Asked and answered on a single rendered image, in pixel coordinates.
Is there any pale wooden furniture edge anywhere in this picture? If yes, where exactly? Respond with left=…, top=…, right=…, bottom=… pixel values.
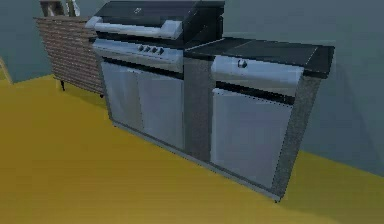
left=0, top=57, right=14, bottom=85

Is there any brown object on cabinet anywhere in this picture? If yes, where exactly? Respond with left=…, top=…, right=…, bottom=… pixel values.
left=39, top=0, right=81, bottom=18

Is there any silver and black grill counter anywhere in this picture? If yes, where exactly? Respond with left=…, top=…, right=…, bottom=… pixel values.
left=84, top=0, right=336, bottom=203

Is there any brown slatted wooden cabinet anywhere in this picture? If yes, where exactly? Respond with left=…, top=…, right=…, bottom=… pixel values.
left=34, top=15, right=106, bottom=99

